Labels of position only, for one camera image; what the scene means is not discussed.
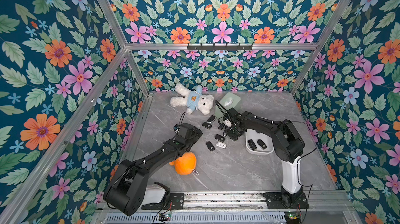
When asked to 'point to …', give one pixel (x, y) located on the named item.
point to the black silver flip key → (211, 119)
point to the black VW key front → (210, 146)
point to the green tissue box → (229, 101)
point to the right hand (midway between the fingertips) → (233, 134)
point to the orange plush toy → (185, 164)
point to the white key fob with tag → (223, 145)
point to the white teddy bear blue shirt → (194, 100)
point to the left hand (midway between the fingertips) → (201, 134)
